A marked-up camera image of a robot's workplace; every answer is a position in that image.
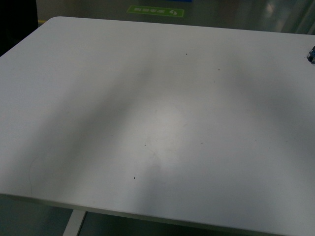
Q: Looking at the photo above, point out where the red mushroom push button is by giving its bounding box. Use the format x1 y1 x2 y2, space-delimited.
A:
307 46 315 64

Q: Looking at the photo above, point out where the white table leg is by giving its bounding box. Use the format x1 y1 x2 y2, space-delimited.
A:
63 210 87 236

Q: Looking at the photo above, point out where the bystander in black clothes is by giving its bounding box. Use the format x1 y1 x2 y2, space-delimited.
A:
0 0 38 55

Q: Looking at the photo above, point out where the green floor sign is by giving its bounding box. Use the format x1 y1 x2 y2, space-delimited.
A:
127 5 185 18

